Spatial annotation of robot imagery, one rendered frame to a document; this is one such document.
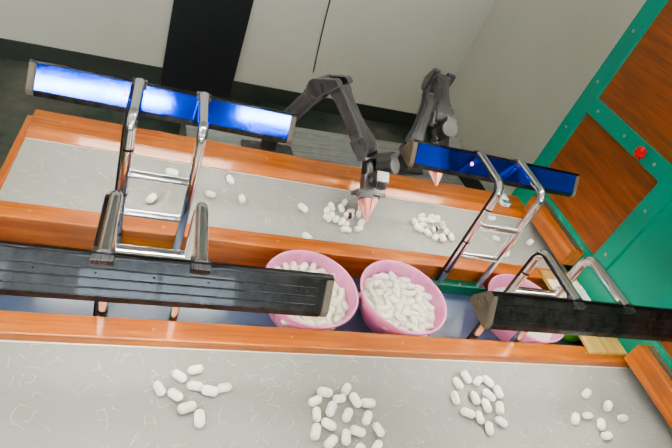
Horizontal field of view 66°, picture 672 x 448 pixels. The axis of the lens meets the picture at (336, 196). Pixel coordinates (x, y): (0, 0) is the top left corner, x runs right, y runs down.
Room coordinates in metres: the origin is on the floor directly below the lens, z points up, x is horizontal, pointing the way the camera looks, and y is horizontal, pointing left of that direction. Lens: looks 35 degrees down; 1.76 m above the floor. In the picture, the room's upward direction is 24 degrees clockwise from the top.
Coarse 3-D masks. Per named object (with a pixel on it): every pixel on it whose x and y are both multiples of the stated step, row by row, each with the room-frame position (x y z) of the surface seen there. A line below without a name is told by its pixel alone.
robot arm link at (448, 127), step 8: (432, 112) 1.82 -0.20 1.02; (432, 120) 1.78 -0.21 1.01; (440, 120) 1.76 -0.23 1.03; (448, 120) 1.72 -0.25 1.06; (456, 120) 1.73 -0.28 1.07; (440, 128) 1.71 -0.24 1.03; (448, 128) 1.70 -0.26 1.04; (456, 128) 1.71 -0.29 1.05; (440, 136) 1.71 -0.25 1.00; (448, 136) 1.68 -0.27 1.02
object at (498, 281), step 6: (498, 276) 1.39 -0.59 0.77; (504, 276) 1.42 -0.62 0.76; (510, 276) 1.43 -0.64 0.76; (492, 282) 1.37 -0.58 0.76; (498, 282) 1.40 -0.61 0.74; (504, 282) 1.41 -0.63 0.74; (528, 282) 1.44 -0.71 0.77; (492, 288) 1.37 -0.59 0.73; (540, 288) 1.43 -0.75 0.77; (492, 330) 1.24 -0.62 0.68; (498, 330) 1.22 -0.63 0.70; (504, 330) 1.21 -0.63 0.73; (498, 336) 1.22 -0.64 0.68; (504, 336) 1.21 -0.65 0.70; (510, 336) 1.20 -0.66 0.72; (528, 336) 1.18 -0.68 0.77; (552, 336) 1.27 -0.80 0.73; (558, 336) 1.25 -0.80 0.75; (528, 342) 1.19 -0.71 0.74; (534, 342) 1.19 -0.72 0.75; (540, 342) 1.19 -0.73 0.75; (546, 342) 1.19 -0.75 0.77; (552, 342) 1.20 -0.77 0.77
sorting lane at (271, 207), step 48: (48, 144) 1.13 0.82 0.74; (0, 192) 0.89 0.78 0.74; (48, 192) 0.96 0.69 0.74; (96, 192) 1.03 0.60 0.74; (144, 192) 1.11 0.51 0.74; (240, 192) 1.29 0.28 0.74; (288, 192) 1.39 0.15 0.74; (336, 192) 1.50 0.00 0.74; (336, 240) 1.26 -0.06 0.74; (384, 240) 1.36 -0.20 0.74; (432, 240) 1.47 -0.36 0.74; (480, 240) 1.59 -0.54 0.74
